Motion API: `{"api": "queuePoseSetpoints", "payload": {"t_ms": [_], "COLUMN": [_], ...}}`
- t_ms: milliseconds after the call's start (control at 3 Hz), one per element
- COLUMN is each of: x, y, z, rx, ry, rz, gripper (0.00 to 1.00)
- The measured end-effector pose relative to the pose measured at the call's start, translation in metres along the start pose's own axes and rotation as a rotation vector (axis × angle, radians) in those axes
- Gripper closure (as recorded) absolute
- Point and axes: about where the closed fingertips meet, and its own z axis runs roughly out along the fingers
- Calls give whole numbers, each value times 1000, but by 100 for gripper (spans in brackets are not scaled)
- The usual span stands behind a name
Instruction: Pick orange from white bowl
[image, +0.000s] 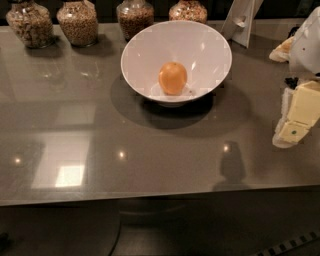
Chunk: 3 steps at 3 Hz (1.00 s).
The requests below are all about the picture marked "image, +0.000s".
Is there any white bowl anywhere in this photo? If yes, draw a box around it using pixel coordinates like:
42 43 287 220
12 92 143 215
121 21 232 107

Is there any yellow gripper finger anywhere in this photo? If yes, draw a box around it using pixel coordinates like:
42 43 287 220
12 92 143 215
272 81 320 148
269 36 294 62

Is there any white picture frame stand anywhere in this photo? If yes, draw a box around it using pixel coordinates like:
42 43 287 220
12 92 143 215
221 0 264 48

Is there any orange fruit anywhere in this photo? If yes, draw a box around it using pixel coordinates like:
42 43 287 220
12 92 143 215
158 62 187 95

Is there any glass jar of brown grains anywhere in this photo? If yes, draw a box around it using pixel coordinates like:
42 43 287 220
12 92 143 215
116 0 154 41

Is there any glass jar of light cereal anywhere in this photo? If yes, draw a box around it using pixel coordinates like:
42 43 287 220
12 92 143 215
6 0 54 49

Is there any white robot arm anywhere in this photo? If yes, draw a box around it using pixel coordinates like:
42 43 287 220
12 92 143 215
269 7 320 148

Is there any glass jar of tan grains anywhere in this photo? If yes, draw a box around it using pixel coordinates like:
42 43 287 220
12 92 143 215
57 0 98 47

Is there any black white striped strip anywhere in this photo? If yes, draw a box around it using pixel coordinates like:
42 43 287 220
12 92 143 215
250 230 320 256

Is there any glass jar of mixed nuts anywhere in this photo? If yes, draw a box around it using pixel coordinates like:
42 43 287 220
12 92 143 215
169 0 207 24

